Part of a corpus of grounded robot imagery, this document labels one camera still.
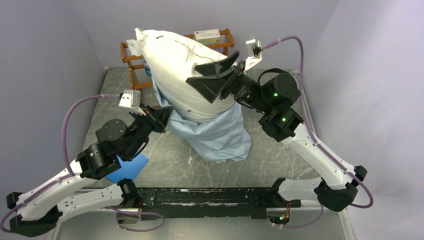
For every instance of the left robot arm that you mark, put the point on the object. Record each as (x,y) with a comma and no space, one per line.
(38,211)

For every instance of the light blue pillowcase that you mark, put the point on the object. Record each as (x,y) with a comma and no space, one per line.
(223,138)

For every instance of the white box with red label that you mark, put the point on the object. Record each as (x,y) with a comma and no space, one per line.
(208,37)

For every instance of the aluminium table edge rail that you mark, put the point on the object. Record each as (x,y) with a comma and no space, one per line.
(304,108)

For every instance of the wooden shelf rack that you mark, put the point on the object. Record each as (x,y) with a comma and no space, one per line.
(137,62)

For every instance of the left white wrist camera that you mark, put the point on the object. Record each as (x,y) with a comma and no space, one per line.
(130,100)

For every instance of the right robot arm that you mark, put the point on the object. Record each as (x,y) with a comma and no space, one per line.
(338,181)

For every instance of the blue flat board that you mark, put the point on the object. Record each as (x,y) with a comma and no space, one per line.
(129,169)

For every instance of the white pillow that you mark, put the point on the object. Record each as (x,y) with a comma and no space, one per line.
(172,58)

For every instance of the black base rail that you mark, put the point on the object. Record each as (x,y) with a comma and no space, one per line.
(178,203)

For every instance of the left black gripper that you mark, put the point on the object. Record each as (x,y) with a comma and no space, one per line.
(158,117)

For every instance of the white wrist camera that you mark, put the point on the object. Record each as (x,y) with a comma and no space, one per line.
(254,51)
(130,100)

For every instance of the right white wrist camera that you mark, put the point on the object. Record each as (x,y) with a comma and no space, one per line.
(254,51)

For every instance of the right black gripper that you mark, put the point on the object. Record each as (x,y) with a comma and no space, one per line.
(210,87)

